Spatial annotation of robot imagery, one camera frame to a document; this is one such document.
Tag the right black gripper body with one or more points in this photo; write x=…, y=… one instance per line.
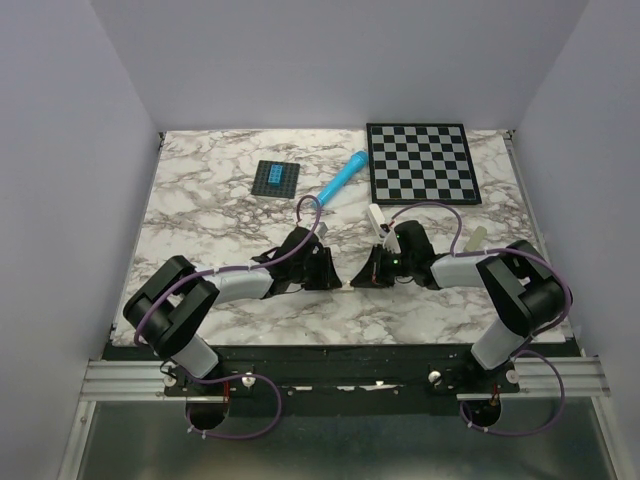
x=395, y=265

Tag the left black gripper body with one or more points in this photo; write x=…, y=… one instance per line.
x=299, y=272

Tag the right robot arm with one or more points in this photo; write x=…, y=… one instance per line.
x=525, y=292

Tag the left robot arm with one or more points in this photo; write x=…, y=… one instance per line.
x=170, y=307

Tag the cream plastic piece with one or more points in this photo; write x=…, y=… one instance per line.
x=476, y=239

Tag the dark grey lego baseplate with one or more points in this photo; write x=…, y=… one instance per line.
x=287, y=190

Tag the black white chessboard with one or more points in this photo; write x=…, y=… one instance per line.
x=416, y=162

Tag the blue lego brick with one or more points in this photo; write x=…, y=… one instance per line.
x=274, y=177

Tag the blue marker pen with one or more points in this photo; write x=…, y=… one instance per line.
x=355, y=164

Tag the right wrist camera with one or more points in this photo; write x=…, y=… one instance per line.
x=391, y=243

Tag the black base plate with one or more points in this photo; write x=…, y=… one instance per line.
x=340, y=381

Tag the aluminium rail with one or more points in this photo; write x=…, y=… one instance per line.
x=143, y=381

